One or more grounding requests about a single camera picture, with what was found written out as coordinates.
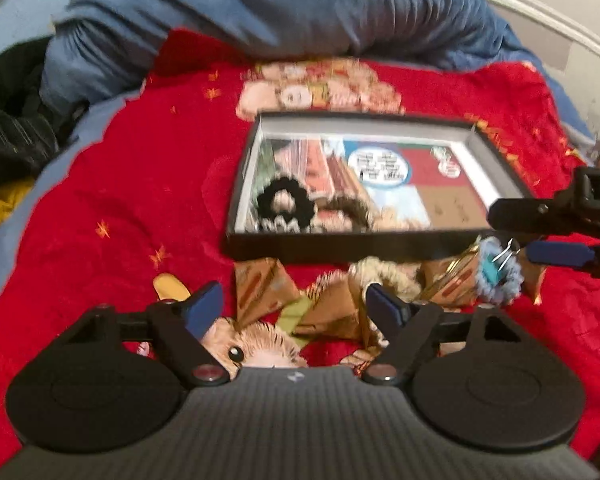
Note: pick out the light blue scrunchie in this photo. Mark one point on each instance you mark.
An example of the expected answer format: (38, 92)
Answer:
(505, 285)

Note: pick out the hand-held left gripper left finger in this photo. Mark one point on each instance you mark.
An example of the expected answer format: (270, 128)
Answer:
(206, 304)

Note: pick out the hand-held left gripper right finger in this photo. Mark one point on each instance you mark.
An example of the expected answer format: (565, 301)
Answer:
(383, 305)

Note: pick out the black scrunchie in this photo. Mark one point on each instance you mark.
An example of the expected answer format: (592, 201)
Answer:
(266, 205)

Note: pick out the red printed blanket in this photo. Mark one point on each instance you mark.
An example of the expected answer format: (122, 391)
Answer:
(155, 170)

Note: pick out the shallow black box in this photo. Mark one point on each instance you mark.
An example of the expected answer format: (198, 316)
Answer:
(290, 247)

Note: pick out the beige scrunchie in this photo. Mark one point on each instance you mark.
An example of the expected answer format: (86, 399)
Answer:
(380, 271)

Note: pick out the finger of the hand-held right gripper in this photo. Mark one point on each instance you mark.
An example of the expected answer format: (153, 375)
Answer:
(560, 254)
(530, 214)

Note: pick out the light blue bed sheet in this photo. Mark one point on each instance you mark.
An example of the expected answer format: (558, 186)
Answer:
(15, 25)

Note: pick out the teal binder clip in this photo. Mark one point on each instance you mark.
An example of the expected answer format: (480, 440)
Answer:
(489, 271)

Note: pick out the white bed rail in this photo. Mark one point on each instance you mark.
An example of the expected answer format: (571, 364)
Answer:
(535, 5)

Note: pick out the brown snack packet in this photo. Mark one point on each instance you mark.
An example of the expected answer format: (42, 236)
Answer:
(257, 285)
(445, 280)
(535, 280)
(332, 317)

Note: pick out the brown scrunchie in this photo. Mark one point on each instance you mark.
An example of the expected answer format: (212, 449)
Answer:
(350, 210)

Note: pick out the dark clothing pile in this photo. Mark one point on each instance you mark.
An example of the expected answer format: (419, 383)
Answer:
(15, 110)

